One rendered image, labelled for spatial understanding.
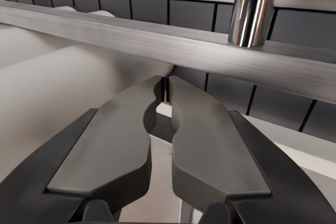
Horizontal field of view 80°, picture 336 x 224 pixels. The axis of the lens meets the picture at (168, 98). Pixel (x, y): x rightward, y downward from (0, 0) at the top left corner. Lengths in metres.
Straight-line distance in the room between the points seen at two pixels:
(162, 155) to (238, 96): 0.13
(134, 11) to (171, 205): 0.27
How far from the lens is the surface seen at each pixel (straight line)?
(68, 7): 0.25
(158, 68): 0.15
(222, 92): 0.18
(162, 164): 0.28
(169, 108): 0.16
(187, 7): 0.17
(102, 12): 0.21
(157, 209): 0.38
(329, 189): 0.29
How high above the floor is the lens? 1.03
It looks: 46 degrees down
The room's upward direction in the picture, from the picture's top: 132 degrees counter-clockwise
